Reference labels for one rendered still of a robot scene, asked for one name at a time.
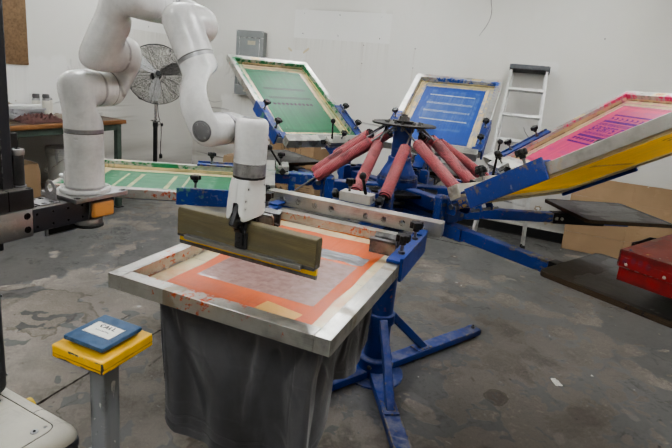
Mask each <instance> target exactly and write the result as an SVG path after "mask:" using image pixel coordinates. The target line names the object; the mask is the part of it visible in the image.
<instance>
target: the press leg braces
mask: <svg viewBox="0 0 672 448"><path fill-rule="evenodd" d="M394 324H395V325H396V326H397V327H398V328H399V329H400V330H401V331H402V332H403V333H404V334H405V335H406V336H407V337H408V338H409V339H410V340H411V341H412V342H413V343H414V344H412V345H410V347H412V348H413V349H415V350H416V351H418V352H420V351H423V350H426V349H428V348H431V347H432V346H431V345H429V344H428V343H426V342H425V341H423V340H422V339H421V338H420V337H419V336H418V335H417V334H416V333H415V332H414V331H413V330H412V329H411V328H410V327H409V326H408V325H407V324H406V323H405V322H404V321H403V320H402V319H401V318H400V316H399V315H398V314H397V313H396V312H395V320H394ZM379 334H380V345H381V357H382V370H383V385H384V399H379V400H380V403H381V406H382V409H383V412H384V415H400V414H399V411H398V408H397V405H396V403H395V399H394V384H393V371H392V360H391V349H390V339H389V329H388V320H380V321H379Z"/></svg>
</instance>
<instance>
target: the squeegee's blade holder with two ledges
mask: <svg viewBox="0 0 672 448"><path fill-rule="evenodd" d="M184 239H186V240H190V241H193V242H197V243H201V244H204V245H208V246H212V247H215V248H219V249H223V250H226V251H230V252H234V253H237V254H241V255H245V256H248V257H252V258H255V259H259V260H263V261H266V262H270V263H274V264H277V265H281V266H285V267H288V268H292V269H296V270H301V269H302V266H303V265H302V264H298V263H295V262H291V261H287V260H283V259H280V258H276V257H272V256H268V255H265V254H261V253H257V252H254V251H250V250H242V249H238V248H235V247H234V246H231V245H227V244H224V243H220V242H216V241H213V240H209V239H205V238H201V237H198V236H194V235H190V234H185V235H184Z"/></svg>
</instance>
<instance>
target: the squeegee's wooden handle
mask: <svg viewBox="0 0 672 448"><path fill-rule="evenodd" d="M229 221H230V219H227V217H226V214H223V213H219V212H215V211H211V210H207V209H203V208H199V207H194V206H190V205H186V204H184V205H181V206H180V207H179V209H178V232H177V234H178V235H180V236H184V235H185V234H190V235H194V236H198V237H201V238H205V239H209V240H213V241H216V242H220V243H224V244H227V245H231V246H234V245H235V232H234V229H233V227H231V226H229ZM246 233H247V234H248V240H247V249H246V250H250V251H254V252H257V253H261V254H265V255H268V256H272V257H276V258H280V259H283V260H287V261H291V262H295V263H298V264H302V265H303V266H302V269H305V270H309V271H313V272H314V271H315V270H317V269H318V268H319V267H320V260H321V251H322V241H323V240H322V237H318V236H314V235H310V234H306V233H301V232H297V231H293V230H289V229H285V228H281V227H277V226H273V225H268V224H264V223H260V222H256V221H252V220H249V221H248V222H247V231H246Z"/></svg>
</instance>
